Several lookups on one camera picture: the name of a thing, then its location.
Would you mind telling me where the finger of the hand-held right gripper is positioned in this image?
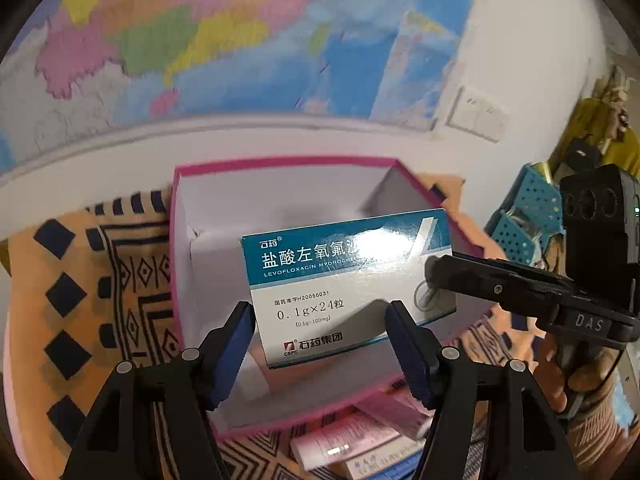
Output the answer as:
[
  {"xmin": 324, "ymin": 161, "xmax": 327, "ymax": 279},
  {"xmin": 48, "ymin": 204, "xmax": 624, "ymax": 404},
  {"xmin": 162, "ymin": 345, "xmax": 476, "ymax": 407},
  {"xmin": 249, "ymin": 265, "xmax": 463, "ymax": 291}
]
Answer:
[{"xmin": 424, "ymin": 254, "xmax": 577, "ymax": 312}]

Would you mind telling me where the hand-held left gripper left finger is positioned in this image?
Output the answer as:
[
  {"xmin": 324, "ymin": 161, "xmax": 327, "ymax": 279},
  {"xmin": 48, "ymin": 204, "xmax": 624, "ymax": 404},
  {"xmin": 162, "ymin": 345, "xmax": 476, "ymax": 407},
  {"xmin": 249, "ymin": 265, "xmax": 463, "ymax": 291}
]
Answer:
[{"xmin": 62, "ymin": 301, "xmax": 257, "ymax": 480}]

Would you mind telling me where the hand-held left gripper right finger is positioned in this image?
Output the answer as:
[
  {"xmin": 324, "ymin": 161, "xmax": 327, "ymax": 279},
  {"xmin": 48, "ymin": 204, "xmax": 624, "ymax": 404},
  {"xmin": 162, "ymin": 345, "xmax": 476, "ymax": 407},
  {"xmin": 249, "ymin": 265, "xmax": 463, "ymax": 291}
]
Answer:
[{"xmin": 384, "ymin": 300, "xmax": 581, "ymax": 480}]

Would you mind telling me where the white and teal medicine box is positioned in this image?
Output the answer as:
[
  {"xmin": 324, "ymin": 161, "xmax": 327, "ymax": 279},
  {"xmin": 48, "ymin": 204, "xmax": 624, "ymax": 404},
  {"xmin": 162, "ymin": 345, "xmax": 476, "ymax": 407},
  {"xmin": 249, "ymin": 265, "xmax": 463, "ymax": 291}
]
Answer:
[{"xmin": 239, "ymin": 207, "xmax": 458, "ymax": 371}]

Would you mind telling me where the pink and white tube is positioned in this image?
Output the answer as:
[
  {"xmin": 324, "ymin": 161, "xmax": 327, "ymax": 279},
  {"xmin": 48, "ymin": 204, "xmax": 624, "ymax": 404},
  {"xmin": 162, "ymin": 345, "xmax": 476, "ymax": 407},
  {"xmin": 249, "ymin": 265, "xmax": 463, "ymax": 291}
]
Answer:
[{"xmin": 290, "ymin": 412, "xmax": 416, "ymax": 473}]

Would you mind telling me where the pink cardboard box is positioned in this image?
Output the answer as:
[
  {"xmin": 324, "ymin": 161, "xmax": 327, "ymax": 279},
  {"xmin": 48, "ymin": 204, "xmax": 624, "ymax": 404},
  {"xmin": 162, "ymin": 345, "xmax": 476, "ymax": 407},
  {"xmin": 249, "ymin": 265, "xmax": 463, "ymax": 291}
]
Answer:
[{"xmin": 169, "ymin": 157, "xmax": 493, "ymax": 443}]

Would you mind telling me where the person's right hand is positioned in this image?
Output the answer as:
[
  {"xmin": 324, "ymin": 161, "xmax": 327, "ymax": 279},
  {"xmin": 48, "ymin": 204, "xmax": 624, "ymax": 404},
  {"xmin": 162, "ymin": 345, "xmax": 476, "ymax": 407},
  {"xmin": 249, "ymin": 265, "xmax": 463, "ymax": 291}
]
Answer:
[{"xmin": 540, "ymin": 332, "xmax": 618, "ymax": 418}]

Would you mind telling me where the brown pink cosmetic tube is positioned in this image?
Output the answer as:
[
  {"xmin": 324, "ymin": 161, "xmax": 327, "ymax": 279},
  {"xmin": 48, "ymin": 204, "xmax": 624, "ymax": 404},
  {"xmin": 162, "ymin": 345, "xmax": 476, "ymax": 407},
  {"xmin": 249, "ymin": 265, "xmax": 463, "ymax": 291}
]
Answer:
[{"xmin": 235, "ymin": 347, "xmax": 273, "ymax": 403}]

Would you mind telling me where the small pink box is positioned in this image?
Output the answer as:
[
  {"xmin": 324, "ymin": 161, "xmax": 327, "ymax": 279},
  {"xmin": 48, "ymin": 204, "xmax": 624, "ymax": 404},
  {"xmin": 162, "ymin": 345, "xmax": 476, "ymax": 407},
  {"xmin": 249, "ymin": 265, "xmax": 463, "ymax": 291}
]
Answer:
[{"xmin": 370, "ymin": 385, "xmax": 437, "ymax": 441}]

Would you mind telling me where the black hanging bag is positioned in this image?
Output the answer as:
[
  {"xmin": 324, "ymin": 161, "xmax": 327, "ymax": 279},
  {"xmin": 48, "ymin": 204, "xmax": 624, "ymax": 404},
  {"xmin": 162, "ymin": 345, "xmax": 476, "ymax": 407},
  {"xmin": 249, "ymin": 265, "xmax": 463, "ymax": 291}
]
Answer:
[{"xmin": 562, "ymin": 140, "xmax": 603, "ymax": 171}]

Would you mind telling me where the yellow hanging garment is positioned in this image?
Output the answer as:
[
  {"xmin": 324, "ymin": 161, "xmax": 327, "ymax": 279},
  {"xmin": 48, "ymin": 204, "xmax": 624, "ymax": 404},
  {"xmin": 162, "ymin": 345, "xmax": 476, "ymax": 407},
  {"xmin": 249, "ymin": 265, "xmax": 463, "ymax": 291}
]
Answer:
[{"xmin": 565, "ymin": 97, "xmax": 640, "ymax": 181}]

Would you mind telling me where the white box with blue stripe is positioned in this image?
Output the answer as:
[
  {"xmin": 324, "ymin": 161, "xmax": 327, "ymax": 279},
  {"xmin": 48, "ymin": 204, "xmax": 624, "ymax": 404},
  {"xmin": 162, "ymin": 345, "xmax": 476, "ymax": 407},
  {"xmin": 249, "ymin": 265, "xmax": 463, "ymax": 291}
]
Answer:
[{"xmin": 340, "ymin": 447, "xmax": 426, "ymax": 480}]

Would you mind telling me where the wooden coat rack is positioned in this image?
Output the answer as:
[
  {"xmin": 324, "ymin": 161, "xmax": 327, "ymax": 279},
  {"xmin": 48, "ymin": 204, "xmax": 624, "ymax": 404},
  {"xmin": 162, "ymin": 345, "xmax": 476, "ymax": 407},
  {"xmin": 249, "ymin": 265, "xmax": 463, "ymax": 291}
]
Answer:
[{"xmin": 595, "ymin": 67, "xmax": 632, "ymax": 141}]

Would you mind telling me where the orange patterned blanket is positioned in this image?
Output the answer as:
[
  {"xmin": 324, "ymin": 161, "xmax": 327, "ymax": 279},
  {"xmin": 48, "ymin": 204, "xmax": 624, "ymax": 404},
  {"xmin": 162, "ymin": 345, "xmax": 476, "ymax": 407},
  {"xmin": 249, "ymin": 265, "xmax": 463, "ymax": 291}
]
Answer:
[{"xmin": 0, "ymin": 172, "xmax": 556, "ymax": 480}]

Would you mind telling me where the light blue cloth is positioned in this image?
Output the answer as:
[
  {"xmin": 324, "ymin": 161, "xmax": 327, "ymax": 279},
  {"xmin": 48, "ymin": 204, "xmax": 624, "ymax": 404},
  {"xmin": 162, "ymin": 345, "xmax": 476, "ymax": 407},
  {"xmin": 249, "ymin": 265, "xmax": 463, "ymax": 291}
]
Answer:
[{"xmin": 610, "ymin": 375, "xmax": 640, "ymax": 438}]

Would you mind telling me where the white wall socket panel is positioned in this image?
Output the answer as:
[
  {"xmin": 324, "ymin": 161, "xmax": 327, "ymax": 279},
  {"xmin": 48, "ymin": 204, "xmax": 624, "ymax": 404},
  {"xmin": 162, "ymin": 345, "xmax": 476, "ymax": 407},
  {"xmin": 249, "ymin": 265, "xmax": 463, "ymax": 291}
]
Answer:
[{"xmin": 446, "ymin": 86, "xmax": 511, "ymax": 142}]

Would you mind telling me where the colourful wall map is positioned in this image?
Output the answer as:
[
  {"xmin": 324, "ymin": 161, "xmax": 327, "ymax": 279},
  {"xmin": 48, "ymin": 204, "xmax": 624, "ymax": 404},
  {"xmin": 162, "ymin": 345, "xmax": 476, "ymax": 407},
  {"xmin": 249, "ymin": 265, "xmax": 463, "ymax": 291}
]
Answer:
[{"xmin": 0, "ymin": 0, "xmax": 483, "ymax": 173}]

